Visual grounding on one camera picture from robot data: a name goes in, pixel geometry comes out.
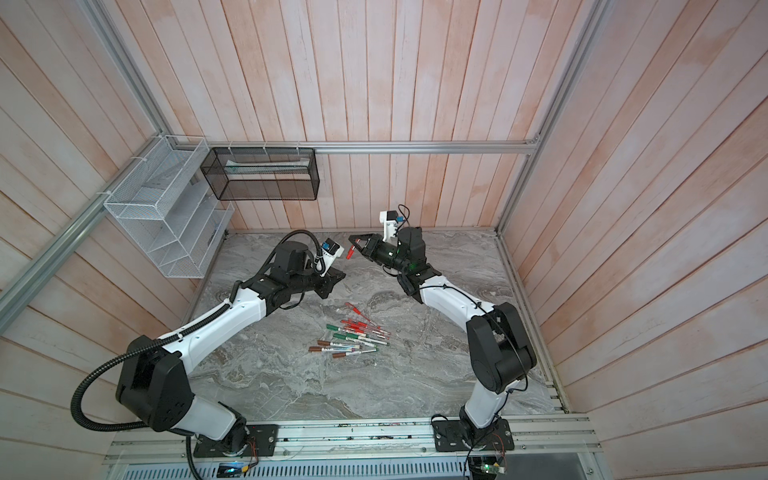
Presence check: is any lower brown marker pen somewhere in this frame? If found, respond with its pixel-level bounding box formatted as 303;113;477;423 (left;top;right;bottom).
332;349;378;359

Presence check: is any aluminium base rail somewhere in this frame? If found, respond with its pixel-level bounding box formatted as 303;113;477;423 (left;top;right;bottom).
101;412;604;480

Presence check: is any white wire mesh shelf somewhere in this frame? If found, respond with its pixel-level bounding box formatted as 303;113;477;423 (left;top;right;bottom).
105;135;234;279

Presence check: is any left black corrugated cable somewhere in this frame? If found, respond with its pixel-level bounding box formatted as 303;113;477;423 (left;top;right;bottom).
69;229;328;480

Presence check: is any upper green marker pen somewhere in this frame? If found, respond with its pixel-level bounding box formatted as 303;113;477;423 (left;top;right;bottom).
325;324;384;340

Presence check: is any lower green marker pen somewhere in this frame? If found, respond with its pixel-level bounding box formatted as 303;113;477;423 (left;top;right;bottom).
332;333;390;346

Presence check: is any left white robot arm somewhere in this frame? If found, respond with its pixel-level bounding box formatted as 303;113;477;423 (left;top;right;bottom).
116;239;345;453

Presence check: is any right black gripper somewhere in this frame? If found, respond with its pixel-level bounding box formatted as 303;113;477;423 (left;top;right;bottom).
351;236;413;279

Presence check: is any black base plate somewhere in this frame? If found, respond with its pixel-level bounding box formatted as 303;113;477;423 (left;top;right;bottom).
193;424;279;458
430;416;515;453

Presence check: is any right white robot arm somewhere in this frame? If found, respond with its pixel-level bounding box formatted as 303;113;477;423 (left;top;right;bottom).
349;227;537;451

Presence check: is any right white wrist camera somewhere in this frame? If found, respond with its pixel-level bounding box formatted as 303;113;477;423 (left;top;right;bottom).
379;210;405;242

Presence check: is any black wire mesh basket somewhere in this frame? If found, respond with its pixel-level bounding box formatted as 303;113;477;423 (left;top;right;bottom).
201;146;320;201

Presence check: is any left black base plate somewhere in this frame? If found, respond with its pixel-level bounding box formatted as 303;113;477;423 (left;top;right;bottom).
193;424;279;458

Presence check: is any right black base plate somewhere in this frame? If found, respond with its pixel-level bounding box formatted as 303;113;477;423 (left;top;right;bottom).
430;416;515;453

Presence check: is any green marker pen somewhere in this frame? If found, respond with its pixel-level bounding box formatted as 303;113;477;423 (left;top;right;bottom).
325;324;384;340
332;333;390;346

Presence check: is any horizontal aluminium wall rail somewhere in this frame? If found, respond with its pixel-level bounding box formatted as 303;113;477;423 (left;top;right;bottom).
205;140;538;155

